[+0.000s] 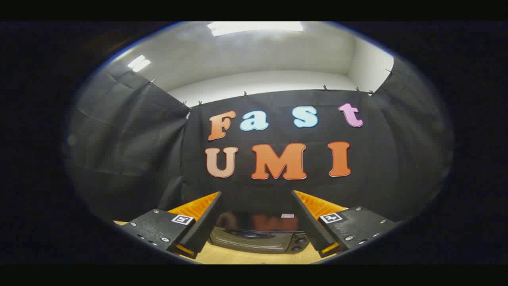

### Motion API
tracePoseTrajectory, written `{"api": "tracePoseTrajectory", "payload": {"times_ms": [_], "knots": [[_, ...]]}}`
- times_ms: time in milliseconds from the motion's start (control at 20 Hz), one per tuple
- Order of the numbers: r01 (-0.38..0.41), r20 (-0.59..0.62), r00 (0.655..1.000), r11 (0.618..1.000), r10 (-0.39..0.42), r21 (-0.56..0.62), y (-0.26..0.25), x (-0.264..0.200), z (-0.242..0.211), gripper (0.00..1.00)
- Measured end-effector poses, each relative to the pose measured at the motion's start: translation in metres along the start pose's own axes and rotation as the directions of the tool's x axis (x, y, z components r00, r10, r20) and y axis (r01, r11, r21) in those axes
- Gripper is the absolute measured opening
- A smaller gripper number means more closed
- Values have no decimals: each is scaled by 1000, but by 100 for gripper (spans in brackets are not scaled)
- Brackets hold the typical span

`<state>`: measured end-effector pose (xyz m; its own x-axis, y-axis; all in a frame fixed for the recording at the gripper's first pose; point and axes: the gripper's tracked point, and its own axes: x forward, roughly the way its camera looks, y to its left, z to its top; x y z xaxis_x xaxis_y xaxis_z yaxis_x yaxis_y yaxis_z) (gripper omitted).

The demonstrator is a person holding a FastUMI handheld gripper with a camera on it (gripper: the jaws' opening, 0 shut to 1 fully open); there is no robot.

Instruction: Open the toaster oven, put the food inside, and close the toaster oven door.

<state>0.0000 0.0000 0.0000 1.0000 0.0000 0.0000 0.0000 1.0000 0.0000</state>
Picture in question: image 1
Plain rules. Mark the black backdrop cloth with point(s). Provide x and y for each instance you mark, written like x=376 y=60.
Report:
x=389 y=159

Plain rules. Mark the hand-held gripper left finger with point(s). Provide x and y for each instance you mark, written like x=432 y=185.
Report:
x=204 y=226

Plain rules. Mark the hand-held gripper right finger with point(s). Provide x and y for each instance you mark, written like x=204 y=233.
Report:
x=311 y=226

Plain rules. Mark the small ceiling light panel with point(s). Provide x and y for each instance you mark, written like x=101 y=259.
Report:
x=139 y=63

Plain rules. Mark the black toaster oven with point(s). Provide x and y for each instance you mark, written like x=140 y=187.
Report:
x=254 y=238

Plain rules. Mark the large ceiling light panel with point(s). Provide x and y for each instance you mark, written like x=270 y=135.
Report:
x=254 y=28

